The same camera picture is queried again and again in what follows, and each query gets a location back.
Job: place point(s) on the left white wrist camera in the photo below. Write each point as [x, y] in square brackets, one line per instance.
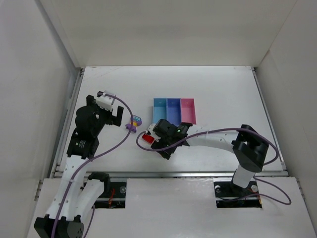
[105, 100]

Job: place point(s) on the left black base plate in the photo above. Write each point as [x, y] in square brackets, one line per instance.
[114, 197]

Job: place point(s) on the pink container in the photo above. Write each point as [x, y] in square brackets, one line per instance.
[188, 113]

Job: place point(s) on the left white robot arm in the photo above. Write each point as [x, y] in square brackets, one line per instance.
[75, 197]

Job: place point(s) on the aluminium rail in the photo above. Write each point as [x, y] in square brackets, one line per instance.
[190, 174]

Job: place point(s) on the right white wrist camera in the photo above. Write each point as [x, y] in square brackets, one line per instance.
[150, 130]

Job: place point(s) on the purple yellow lego flower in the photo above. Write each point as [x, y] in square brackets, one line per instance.
[134, 123]

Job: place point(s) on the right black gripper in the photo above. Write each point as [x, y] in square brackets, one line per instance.
[160, 140]

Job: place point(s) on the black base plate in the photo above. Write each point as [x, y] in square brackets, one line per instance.
[114, 197]
[229, 195]

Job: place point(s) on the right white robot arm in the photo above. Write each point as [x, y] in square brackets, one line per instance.
[245, 143]

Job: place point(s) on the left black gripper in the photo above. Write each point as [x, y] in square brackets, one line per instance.
[106, 115]

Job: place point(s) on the large red lego brick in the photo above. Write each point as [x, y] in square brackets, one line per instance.
[148, 138]

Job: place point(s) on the light blue container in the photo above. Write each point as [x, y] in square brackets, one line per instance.
[159, 109]

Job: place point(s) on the dark blue container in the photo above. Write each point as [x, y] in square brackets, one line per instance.
[173, 111]

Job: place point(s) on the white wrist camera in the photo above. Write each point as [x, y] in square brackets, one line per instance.
[105, 100]
[150, 130]

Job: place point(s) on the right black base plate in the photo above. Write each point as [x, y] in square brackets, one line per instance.
[229, 195]

